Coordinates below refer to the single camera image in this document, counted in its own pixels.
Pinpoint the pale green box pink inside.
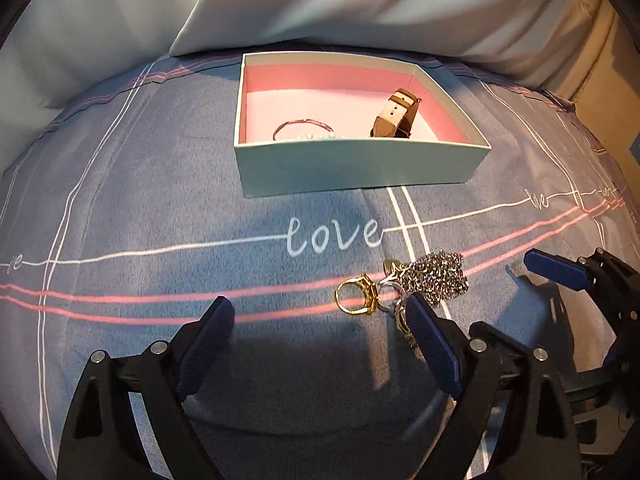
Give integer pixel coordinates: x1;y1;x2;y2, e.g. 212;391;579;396
233;51;492;197

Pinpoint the beige cloth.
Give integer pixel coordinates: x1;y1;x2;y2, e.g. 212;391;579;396
562;0;640;161

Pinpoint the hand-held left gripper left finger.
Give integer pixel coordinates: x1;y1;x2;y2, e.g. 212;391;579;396
57;296;236;480

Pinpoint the blue striped bed sheet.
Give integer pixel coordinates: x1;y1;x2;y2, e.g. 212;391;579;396
0;49;640;480

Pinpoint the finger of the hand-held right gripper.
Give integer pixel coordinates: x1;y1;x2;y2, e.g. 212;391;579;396
523;247;640;323

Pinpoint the large white pillow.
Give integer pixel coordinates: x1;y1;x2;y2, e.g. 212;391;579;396
169;0;608;88

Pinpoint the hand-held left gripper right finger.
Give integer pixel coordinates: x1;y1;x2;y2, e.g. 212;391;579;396
404;294;583;480

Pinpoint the chunky gold ring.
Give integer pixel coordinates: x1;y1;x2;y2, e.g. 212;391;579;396
335;274;382;316

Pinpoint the silver chain necklace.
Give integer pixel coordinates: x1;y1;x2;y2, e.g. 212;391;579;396
399;250;471;309

